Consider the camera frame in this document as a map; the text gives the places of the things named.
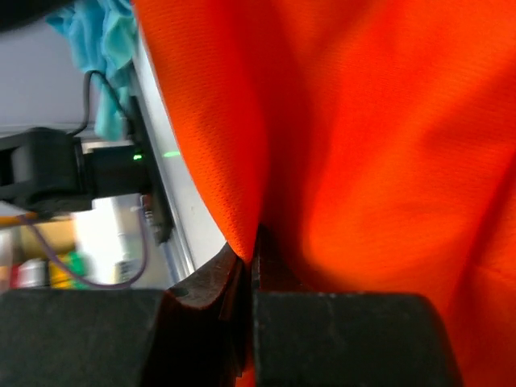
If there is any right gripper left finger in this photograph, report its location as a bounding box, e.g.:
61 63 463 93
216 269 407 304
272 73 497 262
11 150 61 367
167 244 246 375

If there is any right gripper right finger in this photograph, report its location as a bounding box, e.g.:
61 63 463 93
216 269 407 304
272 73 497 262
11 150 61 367
251 227 310 386

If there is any orange t shirt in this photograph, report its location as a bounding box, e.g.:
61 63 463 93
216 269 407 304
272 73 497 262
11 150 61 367
135 1 515 386

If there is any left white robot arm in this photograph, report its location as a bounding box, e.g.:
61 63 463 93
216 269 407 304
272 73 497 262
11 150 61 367
1 127 152 218

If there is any teal t shirt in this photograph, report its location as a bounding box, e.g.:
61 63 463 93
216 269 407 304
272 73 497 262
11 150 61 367
46 1 137 141

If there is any front aluminium rail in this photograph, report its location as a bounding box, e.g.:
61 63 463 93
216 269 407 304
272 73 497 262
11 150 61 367
132 37 226 283

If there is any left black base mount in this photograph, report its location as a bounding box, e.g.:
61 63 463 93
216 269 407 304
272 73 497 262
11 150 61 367
127 97 174 243

